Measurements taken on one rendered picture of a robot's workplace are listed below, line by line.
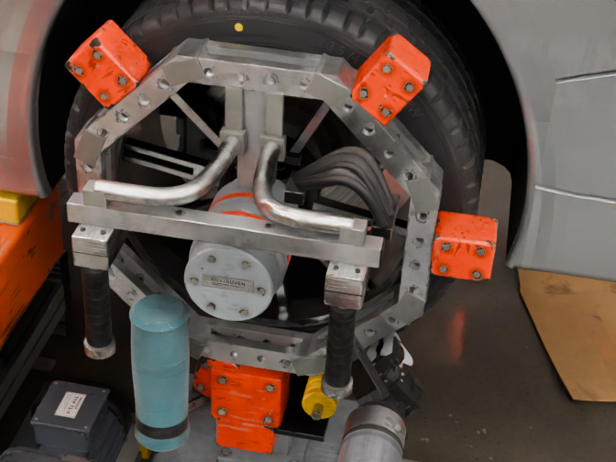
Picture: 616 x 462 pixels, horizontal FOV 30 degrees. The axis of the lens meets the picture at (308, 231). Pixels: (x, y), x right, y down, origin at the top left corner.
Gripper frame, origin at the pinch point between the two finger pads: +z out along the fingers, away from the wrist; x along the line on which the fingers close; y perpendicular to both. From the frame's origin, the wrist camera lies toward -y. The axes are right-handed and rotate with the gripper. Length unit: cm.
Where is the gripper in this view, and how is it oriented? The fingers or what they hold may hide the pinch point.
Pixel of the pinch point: (385, 332)
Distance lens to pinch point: 188.0
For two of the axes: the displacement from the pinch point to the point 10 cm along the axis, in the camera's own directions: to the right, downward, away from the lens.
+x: 7.3, -4.8, -4.9
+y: 6.6, 6.9, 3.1
